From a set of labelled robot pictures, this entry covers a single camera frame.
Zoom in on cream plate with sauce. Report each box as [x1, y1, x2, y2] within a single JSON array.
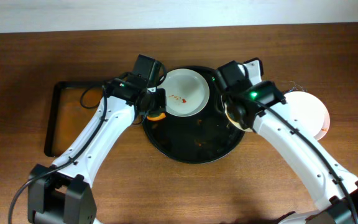
[[224, 103, 253, 133]]

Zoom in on orange green scrub sponge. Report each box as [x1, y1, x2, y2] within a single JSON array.
[[147, 113, 166, 121]]

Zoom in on grey-white plate with sauce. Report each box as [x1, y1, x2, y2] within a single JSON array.
[[158, 68, 210, 117]]

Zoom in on white plate with sauce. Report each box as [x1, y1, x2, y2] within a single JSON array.
[[284, 91, 331, 141]]

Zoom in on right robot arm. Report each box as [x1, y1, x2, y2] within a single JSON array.
[[213, 58, 358, 223]]

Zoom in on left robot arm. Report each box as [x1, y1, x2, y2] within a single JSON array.
[[22, 55, 167, 223]]

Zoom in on round black serving tray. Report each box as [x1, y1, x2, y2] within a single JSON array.
[[142, 65, 245, 164]]

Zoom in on black rectangular water tray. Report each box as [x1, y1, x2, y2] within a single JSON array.
[[44, 81, 102, 157]]

